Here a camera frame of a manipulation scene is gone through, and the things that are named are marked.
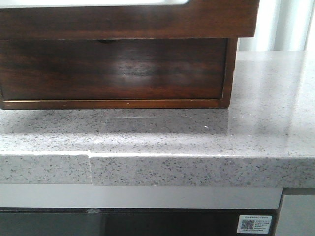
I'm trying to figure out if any dark wooden drawer cabinet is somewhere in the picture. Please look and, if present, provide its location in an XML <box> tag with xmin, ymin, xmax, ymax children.
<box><xmin>0</xmin><ymin>36</ymin><xmax>238</xmax><ymax>110</ymax></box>

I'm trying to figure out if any black glass appliance door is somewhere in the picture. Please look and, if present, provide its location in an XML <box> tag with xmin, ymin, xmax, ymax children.
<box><xmin>0</xmin><ymin>208</ymin><xmax>277</xmax><ymax>236</ymax></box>

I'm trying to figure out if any white QR code sticker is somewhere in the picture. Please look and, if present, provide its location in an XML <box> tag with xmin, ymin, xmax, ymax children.
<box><xmin>237</xmin><ymin>215</ymin><xmax>273</xmax><ymax>234</ymax></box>

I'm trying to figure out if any white curtain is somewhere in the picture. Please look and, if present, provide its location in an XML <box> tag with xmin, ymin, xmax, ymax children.
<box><xmin>238</xmin><ymin>0</ymin><xmax>315</xmax><ymax>51</ymax></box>

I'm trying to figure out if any grey cabinet panel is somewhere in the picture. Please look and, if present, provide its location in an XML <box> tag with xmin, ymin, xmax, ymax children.
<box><xmin>275</xmin><ymin>188</ymin><xmax>315</xmax><ymax>236</ymax></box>

